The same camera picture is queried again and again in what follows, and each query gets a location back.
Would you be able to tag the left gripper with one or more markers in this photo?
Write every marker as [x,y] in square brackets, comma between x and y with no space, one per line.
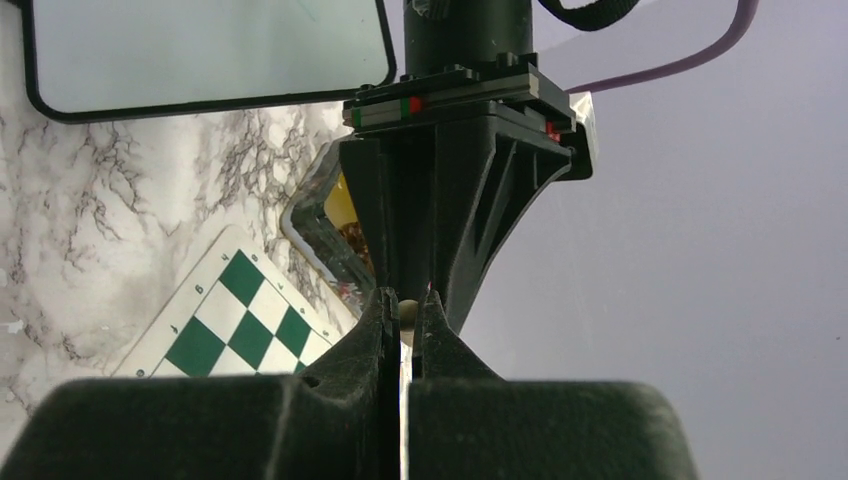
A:
[441,167]

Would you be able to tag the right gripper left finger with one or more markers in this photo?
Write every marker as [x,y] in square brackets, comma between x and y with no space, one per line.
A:
[336,419]

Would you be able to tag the green white chess board mat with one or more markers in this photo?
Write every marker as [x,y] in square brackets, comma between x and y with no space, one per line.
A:
[235,313]

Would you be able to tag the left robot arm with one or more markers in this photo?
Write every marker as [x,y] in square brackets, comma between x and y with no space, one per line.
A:
[442,33]

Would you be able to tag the gold tin with dark pieces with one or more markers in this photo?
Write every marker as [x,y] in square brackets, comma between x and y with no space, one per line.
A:
[331,243]

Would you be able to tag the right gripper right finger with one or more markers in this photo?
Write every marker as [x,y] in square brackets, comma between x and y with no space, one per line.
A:
[466,422]

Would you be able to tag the small whiteboard with stand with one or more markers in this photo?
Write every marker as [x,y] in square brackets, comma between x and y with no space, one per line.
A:
[96,61]

